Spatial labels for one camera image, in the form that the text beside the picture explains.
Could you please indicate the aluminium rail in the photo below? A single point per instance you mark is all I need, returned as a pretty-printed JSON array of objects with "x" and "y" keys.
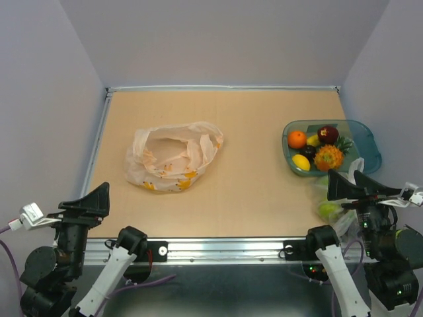
[
  {"x": 145, "y": 88},
  {"x": 204, "y": 251},
  {"x": 89, "y": 184}
]

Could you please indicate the teal plastic tray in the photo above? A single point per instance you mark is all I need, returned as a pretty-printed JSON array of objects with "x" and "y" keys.
[{"x": 358, "y": 134}]

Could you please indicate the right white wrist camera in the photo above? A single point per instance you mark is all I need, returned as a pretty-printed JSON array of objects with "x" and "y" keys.
[{"x": 410, "y": 195}]

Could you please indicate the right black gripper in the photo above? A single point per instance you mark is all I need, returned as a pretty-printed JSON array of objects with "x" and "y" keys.
[{"x": 338, "y": 187}]

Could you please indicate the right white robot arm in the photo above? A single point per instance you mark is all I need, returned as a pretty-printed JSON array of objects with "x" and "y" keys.
[{"x": 395, "y": 253}]

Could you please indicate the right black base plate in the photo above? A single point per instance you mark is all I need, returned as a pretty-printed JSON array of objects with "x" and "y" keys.
[{"x": 297, "y": 250}]

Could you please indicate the orange printed plastic bag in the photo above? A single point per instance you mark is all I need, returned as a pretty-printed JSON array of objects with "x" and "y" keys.
[{"x": 171, "y": 158}]

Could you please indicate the dark red fruit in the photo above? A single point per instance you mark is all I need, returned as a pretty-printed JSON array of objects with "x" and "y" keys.
[{"x": 328, "y": 134}]

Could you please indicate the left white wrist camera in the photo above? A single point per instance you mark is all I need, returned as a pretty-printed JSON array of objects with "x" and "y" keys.
[{"x": 31, "y": 217}]

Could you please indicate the bag of green fruit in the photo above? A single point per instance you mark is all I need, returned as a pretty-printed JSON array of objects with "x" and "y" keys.
[{"x": 331, "y": 211}]

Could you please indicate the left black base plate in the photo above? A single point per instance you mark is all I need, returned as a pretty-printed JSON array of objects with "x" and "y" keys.
[{"x": 158, "y": 251}]

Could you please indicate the dark purple plum fruit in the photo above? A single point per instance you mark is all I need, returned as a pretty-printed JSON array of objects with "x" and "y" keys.
[{"x": 308, "y": 151}]

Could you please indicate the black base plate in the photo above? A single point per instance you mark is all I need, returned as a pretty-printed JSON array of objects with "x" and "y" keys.
[
  {"x": 158, "y": 251},
  {"x": 297, "y": 250}
]

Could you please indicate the aluminium left rail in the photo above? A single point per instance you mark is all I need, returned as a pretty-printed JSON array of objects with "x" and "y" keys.
[{"x": 89, "y": 184}]

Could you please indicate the aluminium front rail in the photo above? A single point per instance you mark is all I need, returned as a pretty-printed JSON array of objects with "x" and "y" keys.
[{"x": 204, "y": 251}]

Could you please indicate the yellow banana fruit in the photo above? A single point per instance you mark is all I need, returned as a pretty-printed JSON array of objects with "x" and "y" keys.
[{"x": 314, "y": 141}]

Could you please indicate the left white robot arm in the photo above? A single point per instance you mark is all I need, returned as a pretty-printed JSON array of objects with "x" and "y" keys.
[{"x": 49, "y": 270}]

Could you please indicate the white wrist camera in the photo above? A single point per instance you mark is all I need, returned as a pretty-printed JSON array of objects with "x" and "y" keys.
[
  {"x": 31, "y": 217},
  {"x": 410, "y": 195}
]

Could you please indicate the small toy pineapple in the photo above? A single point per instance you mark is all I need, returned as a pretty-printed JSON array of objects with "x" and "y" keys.
[{"x": 332, "y": 156}]

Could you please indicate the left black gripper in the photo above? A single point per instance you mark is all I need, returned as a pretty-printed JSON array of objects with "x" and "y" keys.
[{"x": 92, "y": 207}]

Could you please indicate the orange mandarin fruit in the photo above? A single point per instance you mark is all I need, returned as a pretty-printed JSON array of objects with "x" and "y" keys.
[{"x": 297, "y": 139}]

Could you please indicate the aluminium back rail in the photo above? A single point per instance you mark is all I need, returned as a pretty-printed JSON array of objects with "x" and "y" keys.
[{"x": 145, "y": 88}]

